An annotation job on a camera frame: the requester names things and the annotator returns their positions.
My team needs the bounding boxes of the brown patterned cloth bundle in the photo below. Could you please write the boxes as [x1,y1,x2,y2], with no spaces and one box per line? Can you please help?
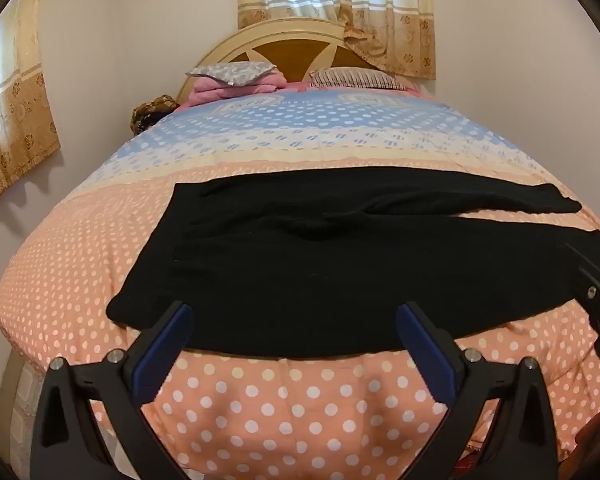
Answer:
[130,94,177,136]

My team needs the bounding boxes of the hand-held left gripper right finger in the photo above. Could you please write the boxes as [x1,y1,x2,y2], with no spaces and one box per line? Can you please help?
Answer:
[396,302,562,480]

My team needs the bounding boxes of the grey patterned pillow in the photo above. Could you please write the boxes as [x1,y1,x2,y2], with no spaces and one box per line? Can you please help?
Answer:
[186,61,276,86]

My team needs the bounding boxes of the pink folded blanket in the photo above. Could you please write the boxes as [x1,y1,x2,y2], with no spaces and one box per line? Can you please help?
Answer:
[172,72,288,111]

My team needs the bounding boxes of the black pants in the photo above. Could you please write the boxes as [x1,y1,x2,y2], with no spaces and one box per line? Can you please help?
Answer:
[106,167,600,359]

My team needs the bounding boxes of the cream wooden headboard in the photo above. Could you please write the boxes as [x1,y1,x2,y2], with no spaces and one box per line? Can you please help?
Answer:
[176,17,376,106]

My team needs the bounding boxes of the striped pillow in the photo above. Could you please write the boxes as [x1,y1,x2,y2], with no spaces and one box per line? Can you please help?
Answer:
[310,67,411,92]

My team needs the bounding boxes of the polka dot bed blanket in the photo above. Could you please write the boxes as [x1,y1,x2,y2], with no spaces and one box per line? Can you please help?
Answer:
[0,87,600,480]

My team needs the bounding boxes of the beige floral window curtain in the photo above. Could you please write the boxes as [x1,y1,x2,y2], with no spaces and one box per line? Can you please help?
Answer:
[0,0,62,218]
[235,0,437,80]

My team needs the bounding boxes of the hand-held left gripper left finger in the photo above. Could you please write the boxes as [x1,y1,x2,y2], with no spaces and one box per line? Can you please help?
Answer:
[30,301,196,480]

